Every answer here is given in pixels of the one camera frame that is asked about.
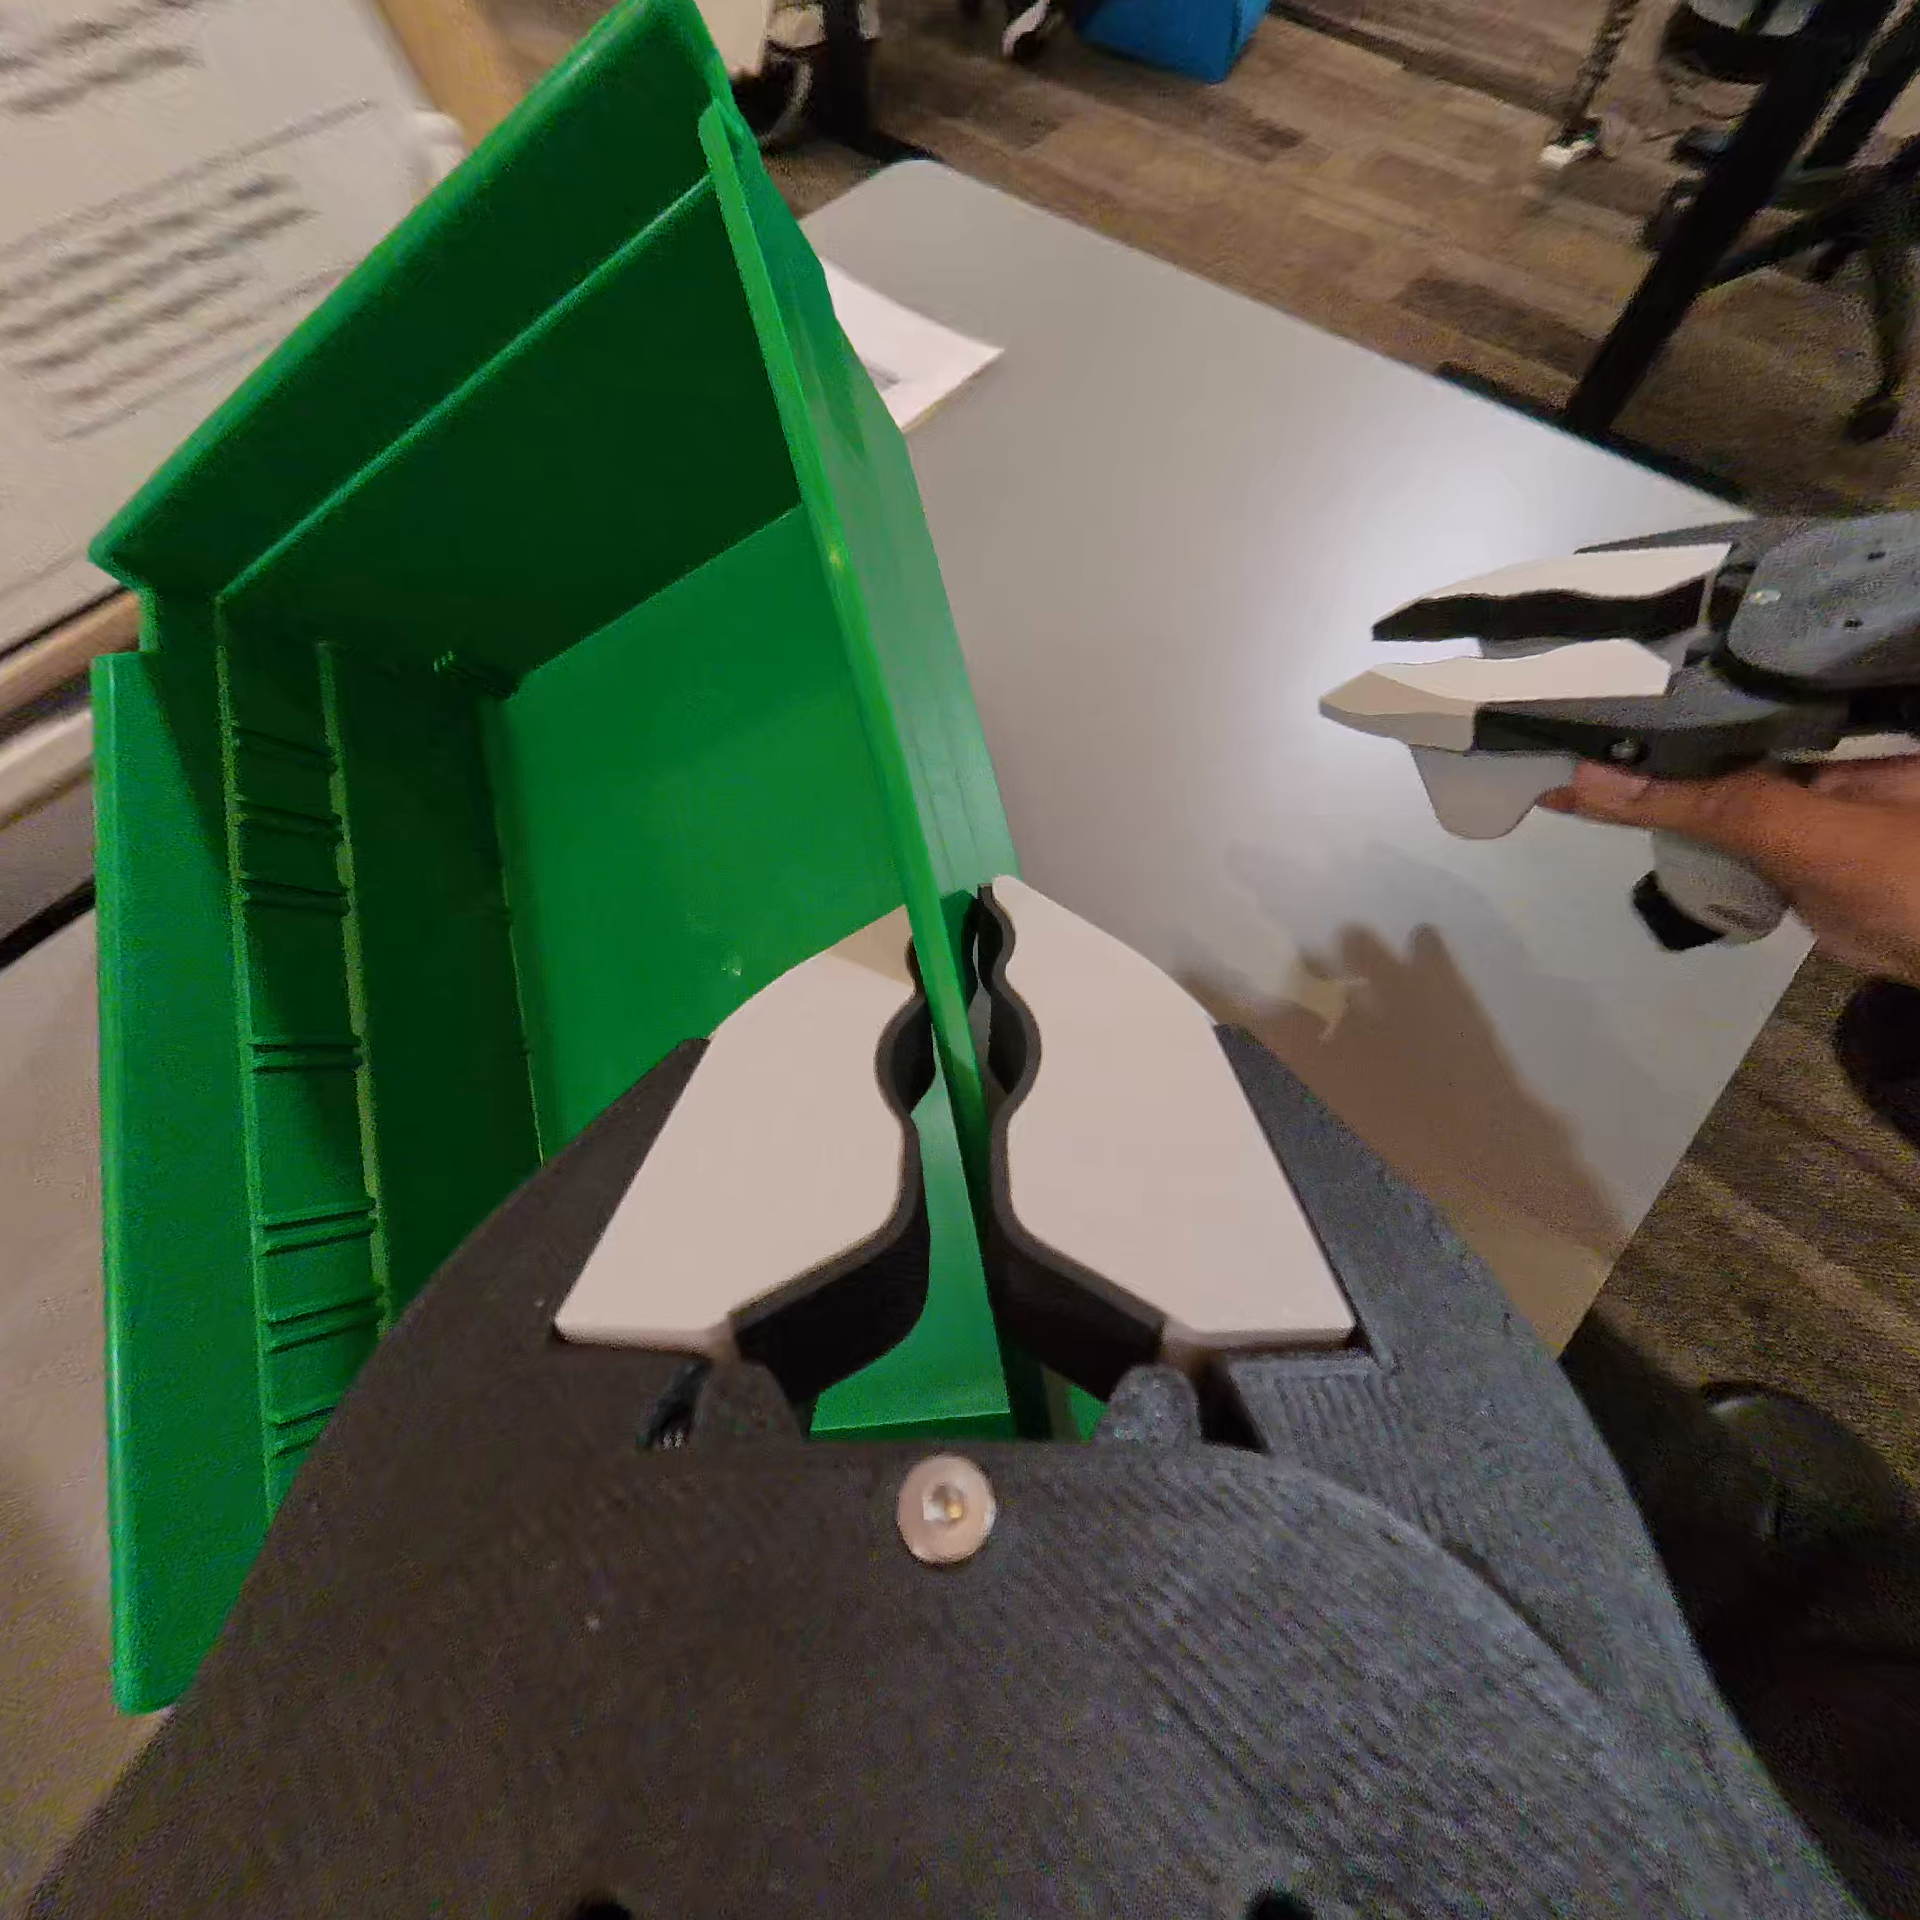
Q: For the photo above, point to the green plastic bin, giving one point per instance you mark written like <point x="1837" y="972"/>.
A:
<point x="600" y="524"/>

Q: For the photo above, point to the black backpack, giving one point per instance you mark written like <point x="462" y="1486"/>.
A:
<point x="780" y="84"/>

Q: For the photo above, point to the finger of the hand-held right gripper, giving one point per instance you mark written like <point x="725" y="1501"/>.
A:
<point x="1501" y="686"/>
<point x="1589" y="580"/>

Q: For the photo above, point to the blue plastic bin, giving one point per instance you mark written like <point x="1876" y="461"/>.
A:
<point x="1172" y="30"/>

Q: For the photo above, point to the person's right hand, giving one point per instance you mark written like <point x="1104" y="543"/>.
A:
<point x="1845" y="856"/>

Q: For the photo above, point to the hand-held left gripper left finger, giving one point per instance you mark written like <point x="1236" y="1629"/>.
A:
<point x="750" y="1185"/>

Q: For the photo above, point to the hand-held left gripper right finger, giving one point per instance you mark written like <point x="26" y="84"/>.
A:
<point x="1155" y="1185"/>

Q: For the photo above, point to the laminated paper sheet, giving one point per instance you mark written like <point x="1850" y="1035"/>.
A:
<point x="916" y="369"/>

